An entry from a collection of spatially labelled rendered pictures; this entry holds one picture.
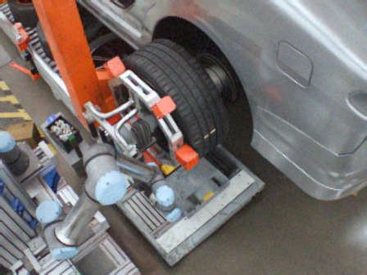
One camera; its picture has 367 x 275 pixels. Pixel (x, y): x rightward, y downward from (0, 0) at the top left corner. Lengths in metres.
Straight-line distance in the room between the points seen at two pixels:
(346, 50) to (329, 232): 1.68
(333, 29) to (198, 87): 0.77
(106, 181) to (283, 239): 1.60
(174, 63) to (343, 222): 1.62
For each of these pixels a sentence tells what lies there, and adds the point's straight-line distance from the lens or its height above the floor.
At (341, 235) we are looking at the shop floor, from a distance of 2.86.
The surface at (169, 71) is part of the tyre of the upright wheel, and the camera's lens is 1.93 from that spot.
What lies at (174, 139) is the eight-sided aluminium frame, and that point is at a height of 0.97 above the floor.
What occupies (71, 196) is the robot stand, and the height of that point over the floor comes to 0.23.
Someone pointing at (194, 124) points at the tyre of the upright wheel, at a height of 1.01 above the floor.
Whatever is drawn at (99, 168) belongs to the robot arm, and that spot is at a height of 1.35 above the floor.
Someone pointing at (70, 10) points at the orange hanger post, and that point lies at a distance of 2.03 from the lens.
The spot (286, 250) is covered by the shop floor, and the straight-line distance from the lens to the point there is 2.74.
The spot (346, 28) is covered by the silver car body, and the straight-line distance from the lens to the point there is 1.43.
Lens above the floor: 2.55
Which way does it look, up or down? 55 degrees down
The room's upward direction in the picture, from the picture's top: 6 degrees counter-clockwise
